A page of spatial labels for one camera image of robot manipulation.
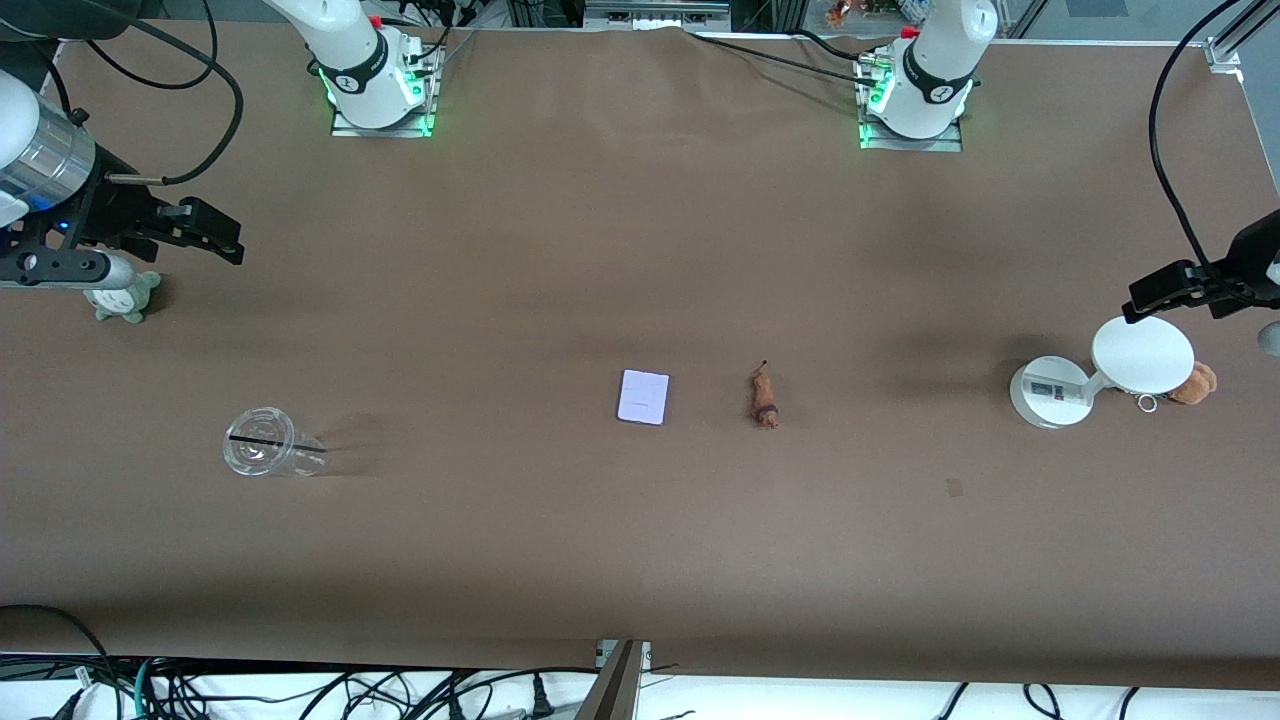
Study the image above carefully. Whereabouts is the silver metal frame bar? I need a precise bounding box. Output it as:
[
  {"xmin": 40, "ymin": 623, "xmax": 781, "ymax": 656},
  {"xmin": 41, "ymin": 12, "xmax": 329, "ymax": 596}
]
[{"xmin": 583, "ymin": 0, "xmax": 733, "ymax": 29}]

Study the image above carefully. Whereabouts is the clear plastic cup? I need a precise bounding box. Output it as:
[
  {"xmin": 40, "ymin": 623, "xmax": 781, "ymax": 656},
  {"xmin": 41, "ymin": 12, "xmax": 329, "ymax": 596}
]
[{"xmin": 222, "ymin": 406, "xmax": 329, "ymax": 478}]

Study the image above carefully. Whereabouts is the grey metal post bracket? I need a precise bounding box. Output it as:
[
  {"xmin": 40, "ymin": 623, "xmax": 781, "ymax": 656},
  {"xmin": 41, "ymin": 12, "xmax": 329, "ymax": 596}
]
[{"xmin": 575, "ymin": 640, "xmax": 653, "ymax": 720}]

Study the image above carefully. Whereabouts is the grey totoro plush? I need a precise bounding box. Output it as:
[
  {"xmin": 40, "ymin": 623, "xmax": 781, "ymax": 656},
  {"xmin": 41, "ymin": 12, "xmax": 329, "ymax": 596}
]
[{"xmin": 83, "ymin": 270, "xmax": 163, "ymax": 324}]

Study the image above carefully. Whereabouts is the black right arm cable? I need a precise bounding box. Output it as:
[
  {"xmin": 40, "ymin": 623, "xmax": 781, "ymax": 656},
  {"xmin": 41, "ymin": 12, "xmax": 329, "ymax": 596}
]
[{"xmin": 60, "ymin": 0, "xmax": 246, "ymax": 188}]

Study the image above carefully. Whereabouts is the brown bear plush keychain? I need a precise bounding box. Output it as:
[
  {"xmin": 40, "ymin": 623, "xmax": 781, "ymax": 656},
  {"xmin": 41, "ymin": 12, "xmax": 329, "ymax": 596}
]
[{"xmin": 1168, "ymin": 362, "xmax": 1218, "ymax": 406}]

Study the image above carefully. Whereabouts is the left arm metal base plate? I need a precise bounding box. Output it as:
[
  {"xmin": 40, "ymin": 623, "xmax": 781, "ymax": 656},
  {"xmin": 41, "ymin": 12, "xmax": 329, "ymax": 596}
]
[{"xmin": 857, "ymin": 55, "xmax": 964, "ymax": 153}]

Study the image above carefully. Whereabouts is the brown lion statue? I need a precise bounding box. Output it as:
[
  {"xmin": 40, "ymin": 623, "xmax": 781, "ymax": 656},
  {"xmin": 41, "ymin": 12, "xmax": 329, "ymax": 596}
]
[{"xmin": 750, "ymin": 360, "xmax": 782, "ymax": 429}]

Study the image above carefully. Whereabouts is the black straw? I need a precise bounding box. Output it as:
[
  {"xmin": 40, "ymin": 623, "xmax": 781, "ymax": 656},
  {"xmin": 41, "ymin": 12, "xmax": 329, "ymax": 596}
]
[{"xmin": 228, "ymin": 434, "xmax": 328, "ymax": 454}]

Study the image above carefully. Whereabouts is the brown table cover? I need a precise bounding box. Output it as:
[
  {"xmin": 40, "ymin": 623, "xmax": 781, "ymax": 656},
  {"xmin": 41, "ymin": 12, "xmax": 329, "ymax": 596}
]
[{"xmin": 0, "ymin": 20, "xmax": 1280, "ymax": 691}]

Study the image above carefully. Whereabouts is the aluminium frame profile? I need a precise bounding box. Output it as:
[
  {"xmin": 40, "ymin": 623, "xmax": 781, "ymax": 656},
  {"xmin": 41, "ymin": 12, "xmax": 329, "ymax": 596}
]
[{"xmin": 1205, "ymin": 0, "xmax": 1280, "ymax": 73}]

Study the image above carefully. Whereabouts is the white round desk lamp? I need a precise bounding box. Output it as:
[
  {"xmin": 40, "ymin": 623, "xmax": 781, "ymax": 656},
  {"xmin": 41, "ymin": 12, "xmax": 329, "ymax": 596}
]
[{"xmin": 1009, "ymin": 315, "xmax": 1196, "ymax": 430}]

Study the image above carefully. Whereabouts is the long black base cable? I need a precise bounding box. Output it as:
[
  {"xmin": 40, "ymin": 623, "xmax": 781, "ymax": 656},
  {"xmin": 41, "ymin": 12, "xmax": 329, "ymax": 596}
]
[{"xmin": 685, "ymin": 30, "xmax": 883, "ymax": 89}]

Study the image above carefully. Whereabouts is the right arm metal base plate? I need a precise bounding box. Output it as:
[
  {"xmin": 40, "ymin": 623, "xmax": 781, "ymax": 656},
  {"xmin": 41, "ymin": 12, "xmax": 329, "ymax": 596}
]
[{"xmin": 330, "ymin": 40, "xmax": 441, "ymax": 138}]

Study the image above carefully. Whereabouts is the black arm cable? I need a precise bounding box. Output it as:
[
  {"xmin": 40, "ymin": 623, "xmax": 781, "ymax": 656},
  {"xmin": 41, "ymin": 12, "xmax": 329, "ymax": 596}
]
[
  {"xmin": 60, "ymin": 0, "xmax": 246, "ymax": 188},
  {"xmin": 1148, "ymin": 0, "xmax": 1246, "ymax": 276}
]

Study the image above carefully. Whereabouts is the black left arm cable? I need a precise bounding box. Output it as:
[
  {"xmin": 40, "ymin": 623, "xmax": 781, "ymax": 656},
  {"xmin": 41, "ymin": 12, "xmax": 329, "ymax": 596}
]
[{"xmin": 1148, "ymin": 0, "xmax": 1246, "ymax": 276}]

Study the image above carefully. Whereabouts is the thick black looping cable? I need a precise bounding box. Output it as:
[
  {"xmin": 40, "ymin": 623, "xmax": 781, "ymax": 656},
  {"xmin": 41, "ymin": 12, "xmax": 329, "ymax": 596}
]
[{"xmin": 0, "ymin": 604, "xmax": 111, "ymax": 691}]

